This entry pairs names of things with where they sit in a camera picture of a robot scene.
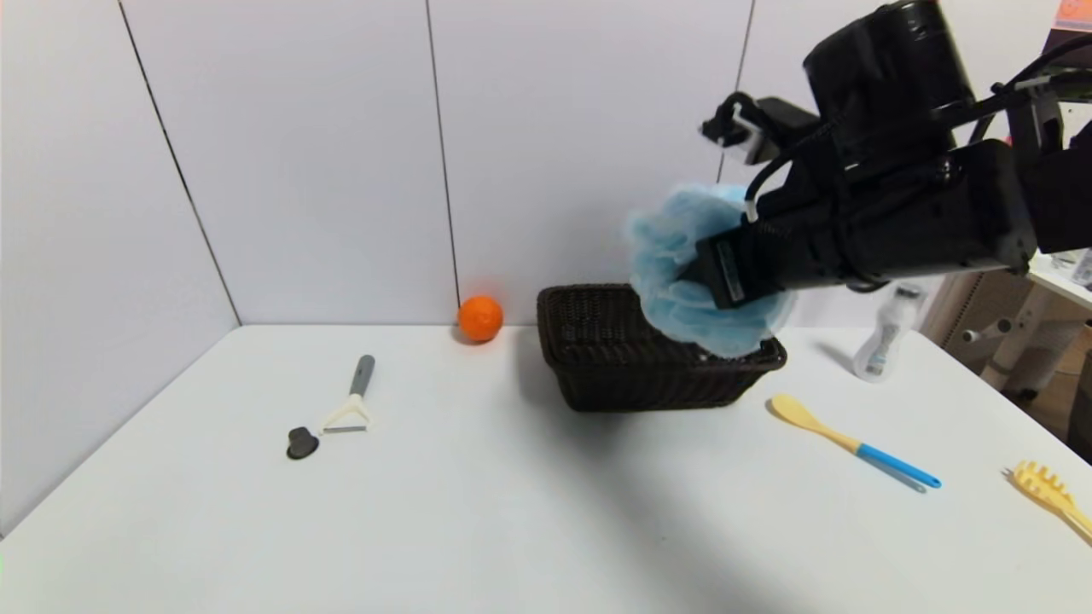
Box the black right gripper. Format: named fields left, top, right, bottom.
left=675, top=199, right=846, bottom=310

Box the blue mesh bath loofah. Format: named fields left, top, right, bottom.
left=627, top=182, right=795, bottom=360

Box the dark brown wicker basket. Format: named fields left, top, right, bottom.
left=537, top=284, right=787, bottom=413

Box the clear plastic bottle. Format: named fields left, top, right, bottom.
left=851, top=281, right=927, bottom=383

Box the orange fruit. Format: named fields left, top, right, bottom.
left=457, top=295, right=504, bottom=344

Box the white side table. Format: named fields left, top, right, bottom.
left=921, top=252, right=1092, bottom=393

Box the yellow pasta server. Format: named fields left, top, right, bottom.
left=1009, top=460, right=1092, bottom=542

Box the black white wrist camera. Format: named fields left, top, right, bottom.
left=700, top=90, right=824, bottom=168

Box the yellow spoon blue handle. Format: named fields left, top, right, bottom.
left=769, top=394, right=942, bottom=494

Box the grey handled white peeler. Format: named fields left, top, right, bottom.
left=319, top=355, right=377, bottom=435

